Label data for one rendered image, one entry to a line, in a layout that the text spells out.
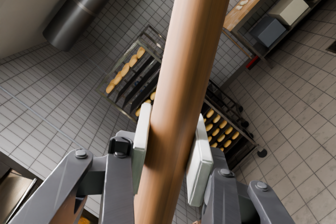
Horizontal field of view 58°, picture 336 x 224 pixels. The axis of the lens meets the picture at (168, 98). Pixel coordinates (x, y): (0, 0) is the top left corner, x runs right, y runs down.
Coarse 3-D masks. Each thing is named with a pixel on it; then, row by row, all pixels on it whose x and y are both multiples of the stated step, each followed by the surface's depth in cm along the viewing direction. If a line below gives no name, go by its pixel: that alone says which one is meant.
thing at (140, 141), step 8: (144, 104) 22; (144, 112) 20; (144, 120) 19; (136, 128) 18; (144, 128) 18; (136, 136) 17; (144, 136) 17; (136, 144) 16; (144, 144) 16; (136, 152) 16; (144, 152) 16; (136, 160) 16; (136, 168) 16; (136, 176) 16; (136, 184) 16; (136, 192) 17
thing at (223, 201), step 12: (216, 168) 16; (216, 180) 15; (228, 180) 15; (216, 192) 14; (228, 192) 14; (204, 204) 16; (216, 204) 13; (228, 204) 13; (204, 216) 15; (216, 216) 12; (228, 216) 13; (240, 216) 13
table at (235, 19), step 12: (240, 0) 485; (252, 0) 421; (264, 0) 416; (312, 0) 435; (240, 12) 430; (252, 12) 421; (228, 24) 439; (240, 24) 426; (240, 36) 431; (252, 48) 436; (264, 48) 457; (264, 60) 442
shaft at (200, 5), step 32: (192, 0) 16; (224, 0) 16; (192, 32) 16; (192, 64) 17; (160, 96) 18; (192, 96) 17; (160, 128) 18; (192, 128) 18; (160, 160) 19; (160, 192) 19
